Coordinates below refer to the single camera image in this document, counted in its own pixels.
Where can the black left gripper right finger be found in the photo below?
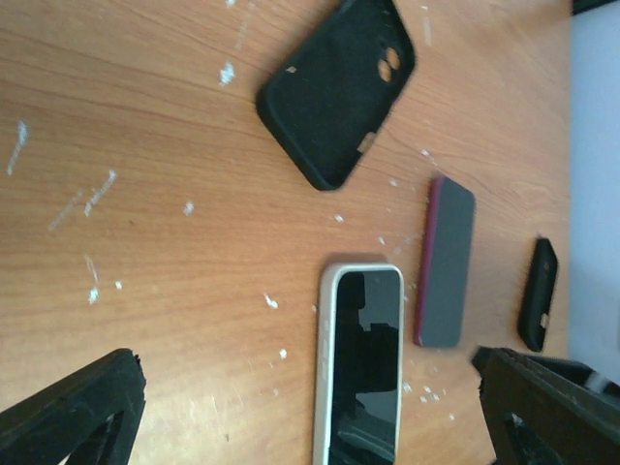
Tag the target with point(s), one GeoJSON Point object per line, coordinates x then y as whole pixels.
{"type": "Point", "coordinates": [545, 410]}

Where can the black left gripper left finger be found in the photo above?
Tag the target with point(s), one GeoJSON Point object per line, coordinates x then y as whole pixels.
{"type": "Point", "coordinates": [89, 417]}

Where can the white clear phone case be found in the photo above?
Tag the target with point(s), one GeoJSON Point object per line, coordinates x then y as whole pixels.
{"type": "Point", "coordinates": [326, 349]}

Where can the red-edged black phone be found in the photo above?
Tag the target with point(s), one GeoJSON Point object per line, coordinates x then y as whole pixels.
{"type": "Point", "coordinates": [444, 266]}

